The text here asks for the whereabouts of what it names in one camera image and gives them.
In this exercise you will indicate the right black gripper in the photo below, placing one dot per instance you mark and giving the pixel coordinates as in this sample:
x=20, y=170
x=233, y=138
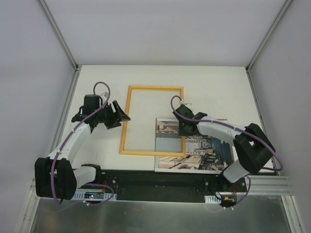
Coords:
x=183, y=131

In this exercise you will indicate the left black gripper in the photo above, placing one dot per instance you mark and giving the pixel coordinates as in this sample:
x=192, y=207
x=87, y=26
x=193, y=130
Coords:
x=112, y=116

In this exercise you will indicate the street photo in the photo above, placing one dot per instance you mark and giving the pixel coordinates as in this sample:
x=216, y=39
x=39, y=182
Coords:
x=203, y=154

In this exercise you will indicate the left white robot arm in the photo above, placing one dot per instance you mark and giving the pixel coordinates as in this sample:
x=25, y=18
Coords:
x=54, y=175

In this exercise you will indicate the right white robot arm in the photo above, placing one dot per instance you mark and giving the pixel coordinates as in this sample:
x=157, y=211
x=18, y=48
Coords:
x=251, y=144

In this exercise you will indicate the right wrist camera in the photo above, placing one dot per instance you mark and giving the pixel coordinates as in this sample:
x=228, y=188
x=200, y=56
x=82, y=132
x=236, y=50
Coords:
x=187, y=104

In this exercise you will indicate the left aluminium corner post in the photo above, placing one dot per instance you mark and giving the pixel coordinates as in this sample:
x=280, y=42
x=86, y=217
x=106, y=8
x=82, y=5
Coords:
x=57, y=33

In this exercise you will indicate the aluminium corner post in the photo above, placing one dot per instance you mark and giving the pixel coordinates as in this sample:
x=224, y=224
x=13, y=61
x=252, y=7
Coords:
x=270, y=32
x=57, y=33

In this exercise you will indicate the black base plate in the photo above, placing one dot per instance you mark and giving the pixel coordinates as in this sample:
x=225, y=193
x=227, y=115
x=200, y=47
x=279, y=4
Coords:
x=140, y=185

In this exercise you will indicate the right white cable duct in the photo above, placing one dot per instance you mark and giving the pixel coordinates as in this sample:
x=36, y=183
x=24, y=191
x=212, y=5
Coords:
x=213, y=199

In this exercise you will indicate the white cable duct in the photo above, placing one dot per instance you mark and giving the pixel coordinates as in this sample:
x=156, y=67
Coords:
x=93, y=196
x=213, y=199

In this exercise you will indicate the left white cable duct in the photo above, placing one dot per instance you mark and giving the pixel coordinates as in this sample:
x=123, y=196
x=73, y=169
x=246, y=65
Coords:
x=93, y=196

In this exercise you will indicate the right aluminium corner post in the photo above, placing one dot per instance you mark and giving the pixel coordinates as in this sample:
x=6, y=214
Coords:
x=270, y=32

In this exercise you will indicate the aluminium front rail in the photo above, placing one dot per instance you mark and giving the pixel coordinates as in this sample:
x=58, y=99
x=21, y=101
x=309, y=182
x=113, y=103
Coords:
x=275, y=185

